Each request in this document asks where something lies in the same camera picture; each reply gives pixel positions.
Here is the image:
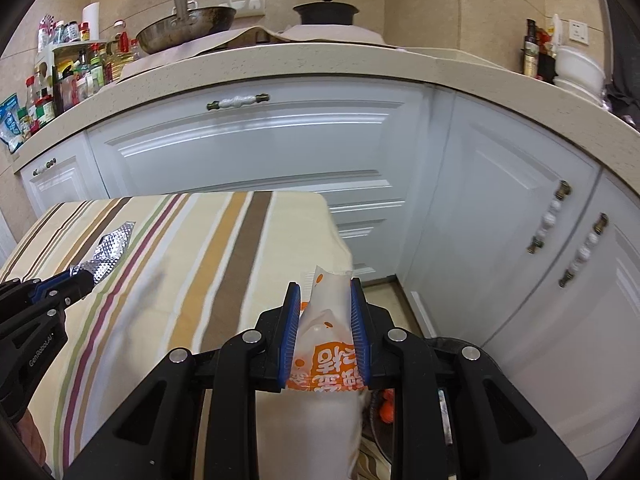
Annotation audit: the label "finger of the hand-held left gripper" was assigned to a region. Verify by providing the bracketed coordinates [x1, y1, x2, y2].
[0, 280, 96, 343]
[0, 271, 83, 306]

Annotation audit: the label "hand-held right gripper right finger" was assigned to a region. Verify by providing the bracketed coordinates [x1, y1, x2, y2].
[350, 276, 590, 480]

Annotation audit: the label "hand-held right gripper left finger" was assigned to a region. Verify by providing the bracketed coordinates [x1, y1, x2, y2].
[62, 281, 304, 480]

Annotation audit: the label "white orange dotted wrapper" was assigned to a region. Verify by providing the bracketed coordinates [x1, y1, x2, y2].
[284, 265, 372, 395]

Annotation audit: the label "silver foil wrapper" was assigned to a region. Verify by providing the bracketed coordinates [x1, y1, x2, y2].
[70, 222, 136, 283]

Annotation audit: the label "round bin with black bag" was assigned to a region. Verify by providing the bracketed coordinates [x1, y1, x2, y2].
[357, 337, 493, 480]

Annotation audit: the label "crumpled orange wrapper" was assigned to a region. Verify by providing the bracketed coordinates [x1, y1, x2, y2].
[377, 390, 398, 423]

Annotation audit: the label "small white cabinet door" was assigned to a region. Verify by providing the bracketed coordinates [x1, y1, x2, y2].
[20, 155, 108, 216]

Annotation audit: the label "striped tablecloth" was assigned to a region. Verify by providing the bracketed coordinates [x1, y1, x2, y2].
[0, 190, 396, 480]

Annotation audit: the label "white lower cabinet drawers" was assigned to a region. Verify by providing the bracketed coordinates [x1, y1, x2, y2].
[320, 170, 411, 281]

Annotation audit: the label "blue and white snack bag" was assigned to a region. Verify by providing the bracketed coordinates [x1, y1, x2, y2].
[0, 94, 26, 153]

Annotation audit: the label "white cabinet drawer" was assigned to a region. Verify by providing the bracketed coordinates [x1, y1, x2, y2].
[85, 82, 426, 201]

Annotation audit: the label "cluster of condiment bottles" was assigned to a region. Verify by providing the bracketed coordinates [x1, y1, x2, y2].
[25, 12, 143, 136]

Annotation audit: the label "paper towel roll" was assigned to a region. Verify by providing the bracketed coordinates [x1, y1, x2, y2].
[81, 2, 101, 41]

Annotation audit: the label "steel wok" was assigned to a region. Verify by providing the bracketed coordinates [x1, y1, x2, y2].
[136, 0, 237, 55]

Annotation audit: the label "pale stove cover cloth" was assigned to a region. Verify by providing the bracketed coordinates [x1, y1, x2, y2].
[122, 22, 401, 76]

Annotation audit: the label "black cooking pot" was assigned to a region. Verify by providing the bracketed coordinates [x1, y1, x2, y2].
[292, 0, 361, 26]

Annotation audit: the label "dark oil bottle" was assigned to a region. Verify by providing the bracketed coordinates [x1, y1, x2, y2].
[522, 19, 542, 77]

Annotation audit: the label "red seasoning packet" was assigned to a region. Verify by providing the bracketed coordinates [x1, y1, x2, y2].
[537, 27, 557, 81]

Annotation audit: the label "white plastic bowl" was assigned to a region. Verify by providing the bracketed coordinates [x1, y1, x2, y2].
[552, 46, 607, 98]

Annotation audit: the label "dark cloth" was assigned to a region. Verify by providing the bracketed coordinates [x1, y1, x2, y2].
[600, 0, 640, 126]

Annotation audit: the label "bronze and white door handle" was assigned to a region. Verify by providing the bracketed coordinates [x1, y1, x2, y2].
[559, 214, 610, 288]
[527, 180, 573, 256]

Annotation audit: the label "bronze and white drawer handle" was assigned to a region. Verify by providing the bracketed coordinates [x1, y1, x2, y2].
[206, 93, 271, 111]

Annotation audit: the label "white wall socket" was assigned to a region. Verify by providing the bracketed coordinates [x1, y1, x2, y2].
[567, 19, 591, 45]

